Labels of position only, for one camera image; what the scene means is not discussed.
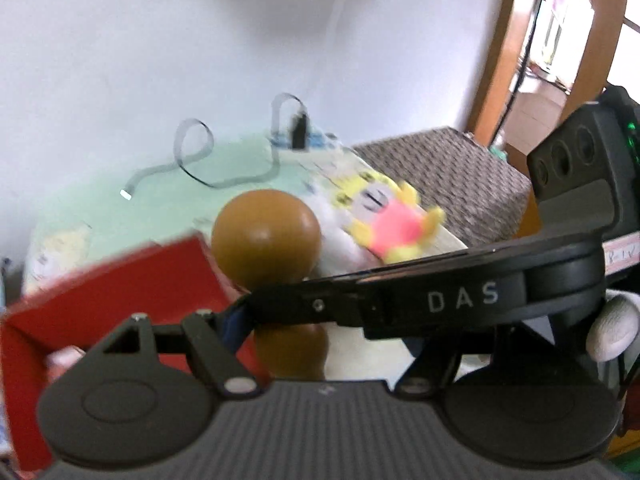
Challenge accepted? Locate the red cardboard box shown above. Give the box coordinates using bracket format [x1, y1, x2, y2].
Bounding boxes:
[0, 234, 271, 473]

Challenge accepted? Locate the yellow and pink plush toy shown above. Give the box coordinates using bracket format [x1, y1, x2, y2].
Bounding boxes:
[332, 170, 447, 265]

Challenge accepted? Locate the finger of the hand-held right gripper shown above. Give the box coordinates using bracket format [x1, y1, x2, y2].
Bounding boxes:
[226, 274, 367, 335]

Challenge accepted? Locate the black charger plug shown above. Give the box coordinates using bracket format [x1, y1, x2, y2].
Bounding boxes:
[290, 112, 310, 151]

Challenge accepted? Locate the black charging cable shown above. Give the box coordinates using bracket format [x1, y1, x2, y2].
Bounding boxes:
[119, 92, 308, 198]

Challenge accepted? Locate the person's right hand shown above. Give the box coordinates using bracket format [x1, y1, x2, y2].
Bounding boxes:
[586, 292, 640, 363]

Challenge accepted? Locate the wooden door frame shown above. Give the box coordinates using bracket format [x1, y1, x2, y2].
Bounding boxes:
[465, 0, 640, 171]

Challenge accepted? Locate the gourd ornament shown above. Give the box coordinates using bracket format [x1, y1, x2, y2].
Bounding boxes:
[211, 189, 331, 382]

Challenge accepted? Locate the brown wicker basket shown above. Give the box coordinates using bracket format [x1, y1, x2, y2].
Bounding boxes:
[352, 127, 533, 251]

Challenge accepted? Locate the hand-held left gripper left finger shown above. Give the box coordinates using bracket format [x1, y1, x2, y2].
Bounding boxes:
[95, 309, 268, 401]

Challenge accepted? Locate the mint green bear printed cloth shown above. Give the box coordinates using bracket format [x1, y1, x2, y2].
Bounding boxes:
[22, 132, 471, 381]

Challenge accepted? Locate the black hanging cable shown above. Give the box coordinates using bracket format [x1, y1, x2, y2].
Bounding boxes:
[497, 0, 543, 148]

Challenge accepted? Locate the white power strip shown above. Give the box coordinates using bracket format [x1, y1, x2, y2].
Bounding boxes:
[270, 127, 346, 153]

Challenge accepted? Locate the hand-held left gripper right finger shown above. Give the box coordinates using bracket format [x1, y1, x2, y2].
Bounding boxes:
[394, 340, 462, 399]

